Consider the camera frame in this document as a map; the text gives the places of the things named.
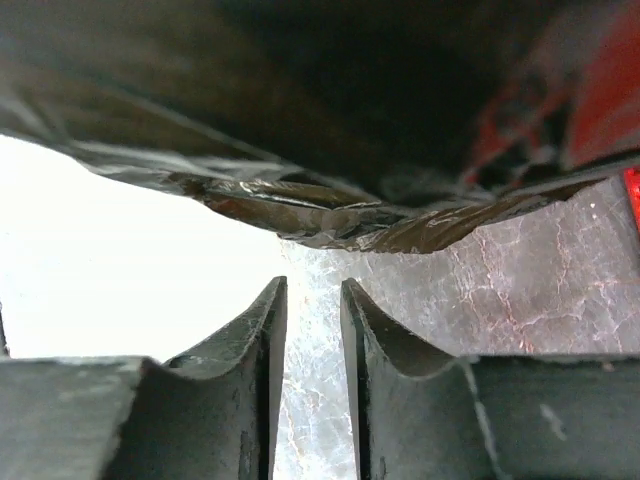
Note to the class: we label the black trash bag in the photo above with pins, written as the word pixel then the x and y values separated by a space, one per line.
pixel 385 126

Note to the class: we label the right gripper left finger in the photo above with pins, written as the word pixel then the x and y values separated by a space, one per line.
pixel 210 412

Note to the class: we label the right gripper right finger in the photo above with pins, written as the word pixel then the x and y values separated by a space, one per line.
pixel 418 412

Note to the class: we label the red plastic basket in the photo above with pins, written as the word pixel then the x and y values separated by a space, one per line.
pixel 631 177

